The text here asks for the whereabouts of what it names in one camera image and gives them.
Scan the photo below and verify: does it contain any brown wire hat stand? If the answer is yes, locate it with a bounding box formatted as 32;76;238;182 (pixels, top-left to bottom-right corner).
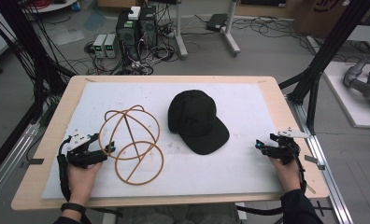
97;105;165;187

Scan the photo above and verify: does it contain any black frame with cables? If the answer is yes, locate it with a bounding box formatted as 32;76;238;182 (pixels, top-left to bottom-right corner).
0;0;77;185

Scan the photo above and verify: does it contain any small white box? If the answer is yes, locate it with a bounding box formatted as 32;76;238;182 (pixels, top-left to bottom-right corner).
127;6;142;21

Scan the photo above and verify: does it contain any black wristband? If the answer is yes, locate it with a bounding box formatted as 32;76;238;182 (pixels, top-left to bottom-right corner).
60;202;87;216

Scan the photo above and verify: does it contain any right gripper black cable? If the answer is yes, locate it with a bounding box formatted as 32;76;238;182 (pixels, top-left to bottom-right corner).
235;146;308;217

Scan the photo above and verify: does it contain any white foam mat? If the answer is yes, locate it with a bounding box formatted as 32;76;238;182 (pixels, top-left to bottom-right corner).
40;81;284;201

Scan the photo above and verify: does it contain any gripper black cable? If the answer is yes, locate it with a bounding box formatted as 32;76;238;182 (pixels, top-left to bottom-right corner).
56;135;73;203
235;146;308;217

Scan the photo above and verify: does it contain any person's left hand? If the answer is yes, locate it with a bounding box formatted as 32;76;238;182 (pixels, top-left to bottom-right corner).
66;161;104;206

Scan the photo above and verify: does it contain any aluminium rail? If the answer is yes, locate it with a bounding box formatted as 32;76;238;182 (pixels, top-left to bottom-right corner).
286;95;356;224
0;121;41;208

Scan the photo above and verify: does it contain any light wooden table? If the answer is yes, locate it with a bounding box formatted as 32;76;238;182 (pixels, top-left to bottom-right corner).
10;75;331;212

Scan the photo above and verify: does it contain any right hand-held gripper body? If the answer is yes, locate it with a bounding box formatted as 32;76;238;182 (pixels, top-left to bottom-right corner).
268;126;311;166

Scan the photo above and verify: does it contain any grey power supply unit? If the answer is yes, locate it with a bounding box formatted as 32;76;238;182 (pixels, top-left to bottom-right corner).
92;34;108;59
104;33;119;60

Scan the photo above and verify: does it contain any black baseball cap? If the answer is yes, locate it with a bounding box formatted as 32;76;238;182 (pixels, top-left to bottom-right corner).
166;89;231;156

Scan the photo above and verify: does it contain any flat black device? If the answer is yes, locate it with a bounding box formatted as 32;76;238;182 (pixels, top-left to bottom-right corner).
205;13;230;33

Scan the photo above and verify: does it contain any black computer tower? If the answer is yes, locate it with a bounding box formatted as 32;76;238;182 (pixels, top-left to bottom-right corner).
115;9;141;61
138;5;159;49

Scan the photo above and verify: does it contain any person's right hand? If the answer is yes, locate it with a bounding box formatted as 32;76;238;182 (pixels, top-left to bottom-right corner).
268;157;302;195

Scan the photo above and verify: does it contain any brown cardboard box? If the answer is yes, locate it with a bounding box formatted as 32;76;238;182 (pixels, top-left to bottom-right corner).
292;0;370;39

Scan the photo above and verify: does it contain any black metal frame post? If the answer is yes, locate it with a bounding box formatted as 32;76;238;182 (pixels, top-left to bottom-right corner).
278;0;370;135

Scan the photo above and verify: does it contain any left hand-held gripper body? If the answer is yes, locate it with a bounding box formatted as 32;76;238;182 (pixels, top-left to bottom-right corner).
65;129;101;170

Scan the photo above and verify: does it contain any tangle of floor cables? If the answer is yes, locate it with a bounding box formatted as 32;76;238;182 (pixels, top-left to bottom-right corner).
83;18;187;77

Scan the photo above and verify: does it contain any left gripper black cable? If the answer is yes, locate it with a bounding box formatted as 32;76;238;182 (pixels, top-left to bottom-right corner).
56;135;73;203

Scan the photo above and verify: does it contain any white floor board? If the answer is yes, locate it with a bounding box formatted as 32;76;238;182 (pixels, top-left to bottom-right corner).
322;61;370;130

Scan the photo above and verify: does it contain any white stand leg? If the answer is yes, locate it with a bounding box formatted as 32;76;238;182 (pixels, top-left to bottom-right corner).
223;0;242;58
173;0;190;61

